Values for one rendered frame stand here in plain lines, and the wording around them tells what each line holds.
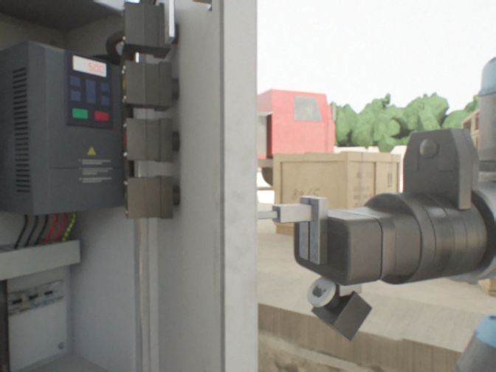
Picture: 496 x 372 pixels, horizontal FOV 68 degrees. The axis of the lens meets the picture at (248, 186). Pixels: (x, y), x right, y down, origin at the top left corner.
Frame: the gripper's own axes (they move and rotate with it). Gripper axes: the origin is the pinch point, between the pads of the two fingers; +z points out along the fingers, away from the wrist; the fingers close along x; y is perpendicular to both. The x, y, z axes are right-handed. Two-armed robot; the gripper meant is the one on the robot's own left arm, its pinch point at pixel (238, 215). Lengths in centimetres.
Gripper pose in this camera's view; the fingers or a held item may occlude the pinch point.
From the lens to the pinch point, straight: 25.2
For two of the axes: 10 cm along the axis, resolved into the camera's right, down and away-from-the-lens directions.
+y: 0.0, 10.0, 0.5
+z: -9.2, 0.2, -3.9
